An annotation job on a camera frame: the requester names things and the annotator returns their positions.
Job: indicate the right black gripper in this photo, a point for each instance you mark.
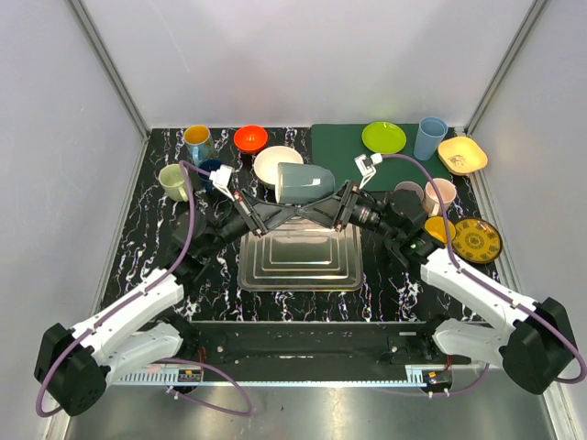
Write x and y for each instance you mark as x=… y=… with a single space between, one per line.
x=328 y=208

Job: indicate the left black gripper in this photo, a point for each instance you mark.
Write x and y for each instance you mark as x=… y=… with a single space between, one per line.
x=248 y=213

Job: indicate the grey-blue ceramic mug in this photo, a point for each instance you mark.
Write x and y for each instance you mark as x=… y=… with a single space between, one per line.
x=303 y=183

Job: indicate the dark blue mug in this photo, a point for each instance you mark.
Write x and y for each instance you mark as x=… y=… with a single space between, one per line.
x=206 y=167

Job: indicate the light green mug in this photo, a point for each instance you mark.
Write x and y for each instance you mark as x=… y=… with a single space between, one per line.
x=174 y=183

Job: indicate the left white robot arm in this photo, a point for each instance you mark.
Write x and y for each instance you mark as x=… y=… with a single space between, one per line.
x=76 y=365

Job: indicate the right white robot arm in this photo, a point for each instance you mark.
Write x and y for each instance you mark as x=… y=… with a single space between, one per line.
x=532 y=341

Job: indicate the pink mug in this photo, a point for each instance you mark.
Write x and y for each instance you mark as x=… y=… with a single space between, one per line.
x=439 y=195

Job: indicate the blue mug yellow inside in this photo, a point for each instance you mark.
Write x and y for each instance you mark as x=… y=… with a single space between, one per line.
x=200 y=144

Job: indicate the silver metal tray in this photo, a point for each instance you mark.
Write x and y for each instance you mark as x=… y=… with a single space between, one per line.
x=301 y=256

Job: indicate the white ceramic bowl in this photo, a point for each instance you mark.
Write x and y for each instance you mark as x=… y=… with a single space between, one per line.
x=265 y=165

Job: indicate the translucent purple cup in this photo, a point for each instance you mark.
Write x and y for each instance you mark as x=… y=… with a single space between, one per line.
x=411 y=186

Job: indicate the lime green plate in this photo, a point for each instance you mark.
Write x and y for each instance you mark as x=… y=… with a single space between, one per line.
x=383 y=137

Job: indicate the orange red bowl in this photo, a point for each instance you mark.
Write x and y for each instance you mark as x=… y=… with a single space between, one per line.
x=251 y=139

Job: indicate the small yellow bowl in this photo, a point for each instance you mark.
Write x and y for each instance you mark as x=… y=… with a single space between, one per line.
x=435 y=226

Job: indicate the light blue tumbler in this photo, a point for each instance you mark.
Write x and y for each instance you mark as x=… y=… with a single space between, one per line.
x=431 y=131

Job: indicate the yellow square dish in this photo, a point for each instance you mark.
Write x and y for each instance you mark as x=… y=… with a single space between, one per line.
x=462 y=155

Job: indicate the black gold patterned plate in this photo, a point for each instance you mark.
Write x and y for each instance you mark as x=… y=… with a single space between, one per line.
x=477 y=241

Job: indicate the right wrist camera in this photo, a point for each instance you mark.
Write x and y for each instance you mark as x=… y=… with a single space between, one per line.
x=367 y=166

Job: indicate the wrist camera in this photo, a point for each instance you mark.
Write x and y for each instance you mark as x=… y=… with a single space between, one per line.
x=367 y=166
x=221 y=178

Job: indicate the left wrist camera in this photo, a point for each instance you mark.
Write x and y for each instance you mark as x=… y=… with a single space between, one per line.
x=221 y=178

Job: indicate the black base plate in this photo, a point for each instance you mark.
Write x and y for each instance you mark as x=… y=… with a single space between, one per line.
x=303 y=352

